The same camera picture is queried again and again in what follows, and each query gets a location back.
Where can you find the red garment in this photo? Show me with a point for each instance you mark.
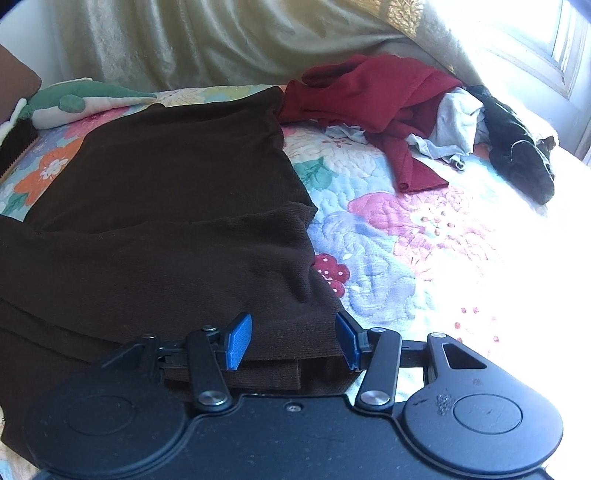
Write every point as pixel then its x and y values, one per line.
pixel 369 99

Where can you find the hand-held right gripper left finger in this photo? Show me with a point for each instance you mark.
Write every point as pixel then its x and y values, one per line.
pixel 238 342

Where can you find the floral quilt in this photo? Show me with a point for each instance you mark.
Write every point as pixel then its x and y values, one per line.
pixel 397 240

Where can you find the black garment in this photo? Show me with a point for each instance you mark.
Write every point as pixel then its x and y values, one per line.
pixel 517 143

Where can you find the brown cushion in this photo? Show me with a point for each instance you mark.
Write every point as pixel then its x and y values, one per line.
pixel 16 81

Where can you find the light grey garment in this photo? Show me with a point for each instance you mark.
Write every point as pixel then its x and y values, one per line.
pixel 455 122

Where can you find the dark brown knit garment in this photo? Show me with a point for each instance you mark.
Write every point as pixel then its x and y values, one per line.
pixel 161 207

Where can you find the green and white plush toy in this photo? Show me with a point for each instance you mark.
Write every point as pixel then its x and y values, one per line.
pixel 87 104

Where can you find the beige curtain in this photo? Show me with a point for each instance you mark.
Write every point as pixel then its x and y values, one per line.
pixel 221 41

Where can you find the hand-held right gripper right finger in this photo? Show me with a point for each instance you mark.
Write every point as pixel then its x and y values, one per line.
pixel 349 342

